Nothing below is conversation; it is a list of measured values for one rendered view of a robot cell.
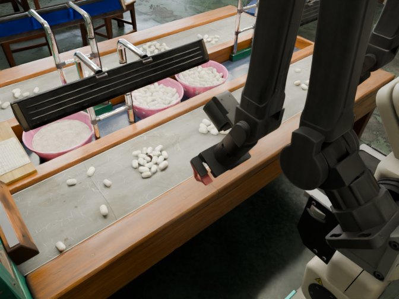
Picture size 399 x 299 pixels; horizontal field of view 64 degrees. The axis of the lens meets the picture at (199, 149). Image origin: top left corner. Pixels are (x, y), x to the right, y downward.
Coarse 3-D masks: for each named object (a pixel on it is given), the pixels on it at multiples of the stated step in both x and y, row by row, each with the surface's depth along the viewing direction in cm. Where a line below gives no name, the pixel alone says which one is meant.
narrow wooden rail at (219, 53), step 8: (232, 40) 186; (240, 40) 186; (248, 40) 189; (208, 48) 178; (216, 48) 178; (224, 48) 179; (232, 48) 183; (240, 48) 188; (216, 56) 178; (224, 56) 183; (176, 80) 169; (120, 96) 151; (112, 104) 150; (8, 120) 127; (16, 120) 127; (16, 128) 126
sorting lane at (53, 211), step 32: (288, 96) 150; (160, 128) 130; (192, 128) 131; (96, 160) 116; (128, 160) 116; (32, 192) 105; (64, 192) 105; (96, 192) 105; (128, 192) 106; (160, 192) 106; (32, 224) 96; (64, 224) 96; (96, 224) 96
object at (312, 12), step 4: (316, 0) 138; (316, 4) 138; (304, 8) 133; (308, 8) 135; (312, 8) 136; (316, 8) 138; (304, 12) 134; (308, 12) 135; (312, 12) 136; (316, 12) 138; (304, 16) 134; (308, 16) 135; (312, 16) 137; (316, 16) 138; (304, 20) 134; (308, 20) 135; (312, 20) 137; (300, 24) 133; (304, 24) 135
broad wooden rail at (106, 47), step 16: (192, 16) 211; (208, 16) 211; (224, 16) 214; (144, 32) 191; (160, 32) 191; (176, 32) 196; (80, 48) 173; (112, 48) 175; (32, 64) 160; (48, 64) 160; (0, 80) 148; (16, 80) 150
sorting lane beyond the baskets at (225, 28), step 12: (216, 24) 208; (228, 24) 208; (240, 24) 209; (252, 24) 210; (168, 36) 193; (180, 36) 194; (192, 36) 194; (228, 36) 195; (240, 36) 196; (156, 48) 181; (108, 60) 170; (132, 60) 171; (72, 72) 160; (12, 84) 150; (24, 84) 151; (36, 84) 151; (48, 84) 151; (60, 84) 152; (0, 96) 143; (12, 96) 144; (0, 108) 137; (0, 120) 131
